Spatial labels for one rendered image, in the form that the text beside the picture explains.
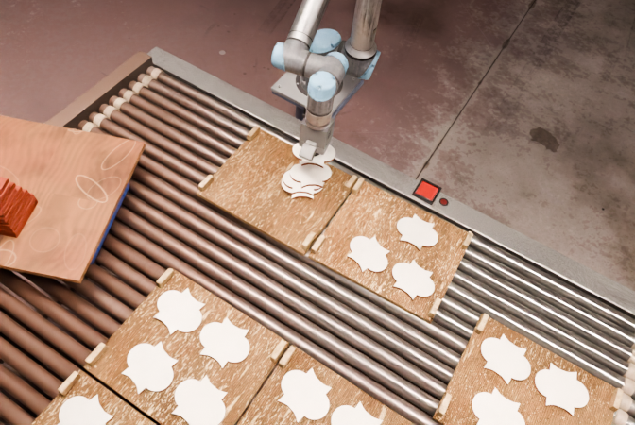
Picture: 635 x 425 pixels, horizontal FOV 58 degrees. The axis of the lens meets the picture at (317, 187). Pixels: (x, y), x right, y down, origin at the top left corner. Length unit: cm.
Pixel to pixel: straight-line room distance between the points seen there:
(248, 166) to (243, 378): 71
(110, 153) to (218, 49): 204
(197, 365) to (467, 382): 72
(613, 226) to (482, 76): 124
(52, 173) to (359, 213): 95
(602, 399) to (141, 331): 126
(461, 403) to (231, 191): 93
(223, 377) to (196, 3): 306
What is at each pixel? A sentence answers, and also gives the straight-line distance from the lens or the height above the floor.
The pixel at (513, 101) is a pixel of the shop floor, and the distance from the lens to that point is 384.
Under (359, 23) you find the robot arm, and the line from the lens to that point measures 200.
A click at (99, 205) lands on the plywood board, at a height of 104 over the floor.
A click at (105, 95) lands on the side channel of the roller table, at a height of 94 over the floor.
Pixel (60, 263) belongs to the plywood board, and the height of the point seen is 104.
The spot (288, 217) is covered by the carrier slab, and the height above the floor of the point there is 94.
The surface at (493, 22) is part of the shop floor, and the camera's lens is 442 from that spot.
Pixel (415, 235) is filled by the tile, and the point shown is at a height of 95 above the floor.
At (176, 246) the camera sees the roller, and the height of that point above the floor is 92.
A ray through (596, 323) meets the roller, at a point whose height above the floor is 91.
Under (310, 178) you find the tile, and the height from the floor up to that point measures 98.
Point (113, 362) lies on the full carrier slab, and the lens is 165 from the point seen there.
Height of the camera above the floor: 244
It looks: 53 degrees down
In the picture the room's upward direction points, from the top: 8 degrees clockwise
